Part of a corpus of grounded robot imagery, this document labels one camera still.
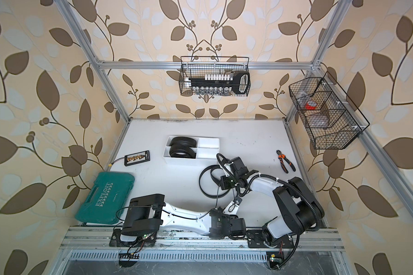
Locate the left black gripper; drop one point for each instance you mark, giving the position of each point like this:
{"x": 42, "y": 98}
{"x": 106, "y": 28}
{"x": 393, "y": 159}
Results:
{"x": 221, "y": 213}

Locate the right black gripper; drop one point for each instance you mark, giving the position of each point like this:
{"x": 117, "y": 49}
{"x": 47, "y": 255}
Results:
{"x": 224, "y": 184}

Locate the white divided storage tray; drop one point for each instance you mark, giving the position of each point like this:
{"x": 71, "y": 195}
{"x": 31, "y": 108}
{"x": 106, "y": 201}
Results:
{"x": 206, "y": 151}

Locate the black belt front loop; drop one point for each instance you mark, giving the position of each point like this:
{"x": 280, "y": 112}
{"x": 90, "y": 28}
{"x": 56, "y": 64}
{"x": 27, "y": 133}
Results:
{"x": 181, "y": 151}

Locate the black belt long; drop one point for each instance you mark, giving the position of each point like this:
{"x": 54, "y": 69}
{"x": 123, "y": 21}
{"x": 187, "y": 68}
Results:
{"x": 184, "y": 141}

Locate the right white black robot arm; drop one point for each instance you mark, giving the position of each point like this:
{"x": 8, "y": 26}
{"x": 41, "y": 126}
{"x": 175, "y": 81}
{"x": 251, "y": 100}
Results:
{"x": 299, "y": 208}

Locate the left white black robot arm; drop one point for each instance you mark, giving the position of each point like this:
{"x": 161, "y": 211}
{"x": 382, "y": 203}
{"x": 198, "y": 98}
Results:
{"x": 149, "y": 214}

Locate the orange black pliers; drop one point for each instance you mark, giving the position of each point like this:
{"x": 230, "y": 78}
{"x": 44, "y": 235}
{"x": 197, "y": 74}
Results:
{"x": 284, "y": 160}

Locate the red item in basket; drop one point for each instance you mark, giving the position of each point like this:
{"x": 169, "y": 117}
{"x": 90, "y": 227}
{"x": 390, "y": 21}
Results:
{"x": 311, "y": 105}

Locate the black bit holder box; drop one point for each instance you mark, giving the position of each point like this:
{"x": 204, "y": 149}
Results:
{"x": 137, "y": 158}

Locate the green plastic tool case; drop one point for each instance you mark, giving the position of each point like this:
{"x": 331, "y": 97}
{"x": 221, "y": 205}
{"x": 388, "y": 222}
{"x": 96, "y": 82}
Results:
{"x": 107, "y": 196}

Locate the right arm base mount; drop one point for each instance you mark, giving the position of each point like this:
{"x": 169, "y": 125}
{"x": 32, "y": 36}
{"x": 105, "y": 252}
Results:
{"x": 259, "y": 238}

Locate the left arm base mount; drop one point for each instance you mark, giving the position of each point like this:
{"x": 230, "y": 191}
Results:
{"x": 127, "y": 238}

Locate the aluminium front rail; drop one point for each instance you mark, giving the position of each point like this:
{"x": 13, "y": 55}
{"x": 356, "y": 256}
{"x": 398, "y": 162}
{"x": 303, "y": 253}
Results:
{"x": 98, "y": 237}

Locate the black socket set rail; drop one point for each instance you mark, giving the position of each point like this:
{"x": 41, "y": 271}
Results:
{"x": 226, "y": 84}

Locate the back wire basket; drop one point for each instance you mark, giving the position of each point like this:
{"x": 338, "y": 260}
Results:
{"x": 194, "y": 66}

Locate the wire basket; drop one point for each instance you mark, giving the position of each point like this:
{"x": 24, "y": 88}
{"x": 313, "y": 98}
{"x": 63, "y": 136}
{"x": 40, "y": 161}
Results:
{"x": 337, "y": 121}
{"x": 194, "y": 66}

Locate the right wire basket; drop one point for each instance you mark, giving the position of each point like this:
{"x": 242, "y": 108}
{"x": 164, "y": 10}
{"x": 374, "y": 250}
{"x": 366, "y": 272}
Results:
{"x": 337, "y": 121}

